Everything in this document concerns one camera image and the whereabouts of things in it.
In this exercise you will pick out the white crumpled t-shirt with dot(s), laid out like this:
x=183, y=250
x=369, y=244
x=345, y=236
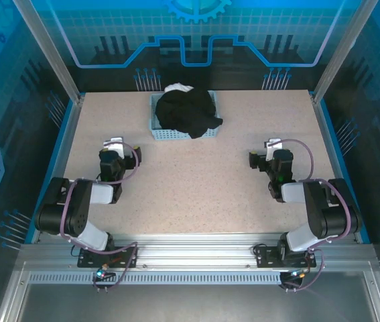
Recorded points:
x=178, y=88

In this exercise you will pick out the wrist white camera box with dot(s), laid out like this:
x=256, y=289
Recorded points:
x=273, y=147
x=117, y=147

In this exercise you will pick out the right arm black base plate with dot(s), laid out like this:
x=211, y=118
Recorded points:
x=266, y=260

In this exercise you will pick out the aluminium frame post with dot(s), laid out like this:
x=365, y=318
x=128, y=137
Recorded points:
x=344, y=50
x=49, y=50

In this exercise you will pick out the metal front tray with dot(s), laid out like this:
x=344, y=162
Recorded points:
x=193, y=305

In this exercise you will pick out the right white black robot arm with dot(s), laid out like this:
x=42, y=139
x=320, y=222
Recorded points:
x=313, y=208

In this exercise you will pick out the blue perforated plastic basket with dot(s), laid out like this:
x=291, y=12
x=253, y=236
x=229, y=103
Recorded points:
x=169, y=134

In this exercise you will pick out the right aluminium frame post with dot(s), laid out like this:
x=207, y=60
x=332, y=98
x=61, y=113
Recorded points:
x=344, y=50

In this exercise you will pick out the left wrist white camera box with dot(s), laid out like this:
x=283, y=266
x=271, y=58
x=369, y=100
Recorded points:
x=117, y=147

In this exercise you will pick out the aluminium side rail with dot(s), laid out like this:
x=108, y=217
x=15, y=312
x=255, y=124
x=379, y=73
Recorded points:
x=63, y=161
x=338, y=161

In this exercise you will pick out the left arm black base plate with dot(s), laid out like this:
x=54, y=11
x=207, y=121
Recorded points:
x=85, y=261

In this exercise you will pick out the left aluminium frame post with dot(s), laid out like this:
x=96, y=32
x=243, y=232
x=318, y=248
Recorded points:
x=49, y=50

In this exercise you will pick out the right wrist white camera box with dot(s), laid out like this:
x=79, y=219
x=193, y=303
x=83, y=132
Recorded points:
x=273, y=147

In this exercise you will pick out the left aluminium side rail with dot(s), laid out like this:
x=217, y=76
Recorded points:
x=63, y=161

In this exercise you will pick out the right aluminium side rail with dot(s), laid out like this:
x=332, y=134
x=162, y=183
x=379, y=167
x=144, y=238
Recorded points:
x=338, y=161

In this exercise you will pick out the black t-shirt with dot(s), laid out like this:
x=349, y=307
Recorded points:
x=186, y=110

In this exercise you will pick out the aluminium mounting beam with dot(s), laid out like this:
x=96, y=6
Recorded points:
x=193, y=250

